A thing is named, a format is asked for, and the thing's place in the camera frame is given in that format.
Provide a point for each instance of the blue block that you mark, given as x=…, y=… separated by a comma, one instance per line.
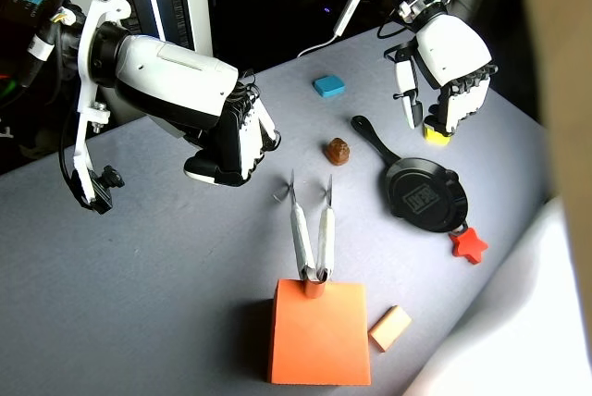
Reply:
x=329, y=86

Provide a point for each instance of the white backdrop cloth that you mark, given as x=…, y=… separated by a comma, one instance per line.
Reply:
x=518, y=331

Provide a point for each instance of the red star block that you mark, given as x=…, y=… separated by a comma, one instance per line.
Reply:
x=468, y=245

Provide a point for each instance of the tan wooden block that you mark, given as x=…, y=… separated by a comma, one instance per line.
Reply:
x=390, y=329

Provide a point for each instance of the yellow block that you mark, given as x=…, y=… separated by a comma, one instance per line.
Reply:
x=437, y=137

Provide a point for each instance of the tan panel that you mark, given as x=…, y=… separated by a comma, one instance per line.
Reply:
x=569, y=67

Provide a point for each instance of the brown chocolate pastry toy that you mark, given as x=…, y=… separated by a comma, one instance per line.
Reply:
x=336, y=152

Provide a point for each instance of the orange block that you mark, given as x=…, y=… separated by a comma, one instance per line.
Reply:
x=319, y=336

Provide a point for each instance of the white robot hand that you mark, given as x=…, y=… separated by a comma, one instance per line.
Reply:
x=176, y=77
x=451, y=49

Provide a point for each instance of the black frying pan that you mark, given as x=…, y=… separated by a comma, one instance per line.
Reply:
x=423, y=197

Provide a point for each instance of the grey table cloth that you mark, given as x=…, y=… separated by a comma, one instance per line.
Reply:
x=139, y=275

